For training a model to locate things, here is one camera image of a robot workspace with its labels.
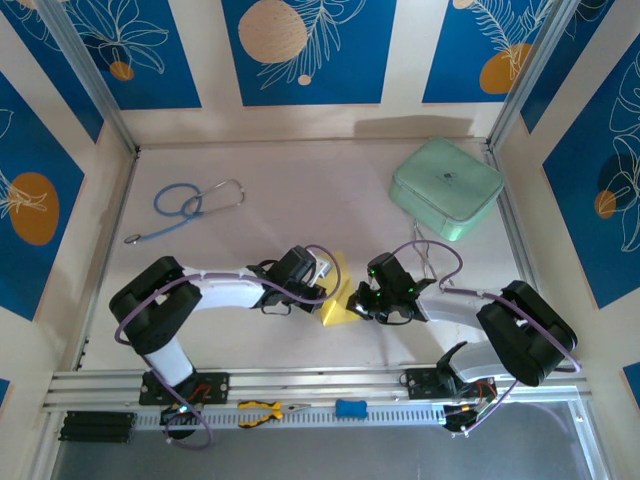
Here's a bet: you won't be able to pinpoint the yellow cloth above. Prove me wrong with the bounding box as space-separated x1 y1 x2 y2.
319 249 366 327

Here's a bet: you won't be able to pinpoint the metal forceps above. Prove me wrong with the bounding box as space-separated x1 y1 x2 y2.
412 219 451 289

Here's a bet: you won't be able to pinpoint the blue bone-shaped block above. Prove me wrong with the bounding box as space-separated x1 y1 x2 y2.
334 398 369 420

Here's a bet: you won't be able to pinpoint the yellow black pliers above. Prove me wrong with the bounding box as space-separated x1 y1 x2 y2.
237 399 311 429

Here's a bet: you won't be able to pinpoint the mint green zip case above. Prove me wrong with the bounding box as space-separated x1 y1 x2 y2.
389 138 505 244

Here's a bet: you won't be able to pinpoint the small black controller board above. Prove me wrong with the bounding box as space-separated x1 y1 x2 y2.
159 402 204 426
442 399 501 436

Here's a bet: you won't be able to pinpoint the blue stethoscope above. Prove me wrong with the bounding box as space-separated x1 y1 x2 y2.
123 178 247 246

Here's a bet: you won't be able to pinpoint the black stacked bars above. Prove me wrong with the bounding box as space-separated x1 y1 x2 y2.
58 410 137 444

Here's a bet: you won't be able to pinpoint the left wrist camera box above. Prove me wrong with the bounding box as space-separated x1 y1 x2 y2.
312 254 335 281

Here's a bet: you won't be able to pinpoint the aluminium mounting rail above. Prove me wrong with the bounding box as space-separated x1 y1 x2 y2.
42 362 594 409

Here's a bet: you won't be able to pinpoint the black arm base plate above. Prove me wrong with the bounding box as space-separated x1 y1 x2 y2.
138 370 231 406
399 367 496 401

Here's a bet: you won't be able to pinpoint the slotted grey cable duct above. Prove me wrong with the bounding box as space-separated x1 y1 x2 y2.
134 403 451 432

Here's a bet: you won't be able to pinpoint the purple cable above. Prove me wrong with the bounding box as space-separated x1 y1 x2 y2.
115 243 346 449
392 239 584 434

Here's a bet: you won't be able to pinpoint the aluminium frame post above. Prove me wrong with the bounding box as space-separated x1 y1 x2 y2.
487 0 576 151
37 0 141 154

